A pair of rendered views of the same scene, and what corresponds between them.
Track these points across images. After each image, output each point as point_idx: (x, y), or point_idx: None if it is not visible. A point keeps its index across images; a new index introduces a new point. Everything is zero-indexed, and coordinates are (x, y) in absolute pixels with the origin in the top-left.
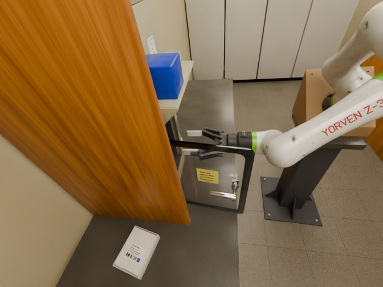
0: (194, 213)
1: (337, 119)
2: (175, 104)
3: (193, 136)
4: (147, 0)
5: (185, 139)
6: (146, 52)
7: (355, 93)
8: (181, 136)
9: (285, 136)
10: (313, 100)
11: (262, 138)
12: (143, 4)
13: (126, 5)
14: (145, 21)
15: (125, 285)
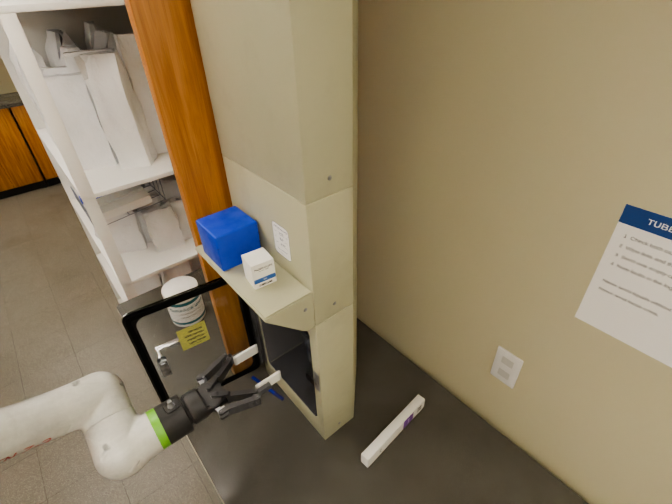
0: (236, 382)
1: (2, 407)
2: (199, 248)
3: (363, 501)
4: (290, 198)
5: (370, 478)
6: (266, 225)
7: None
8: (384, 477)
9: (88, 383)
10: None
11: (136, 419)
12: (279, 194)
13: (168, 147)
14: (275, 206)
15: None
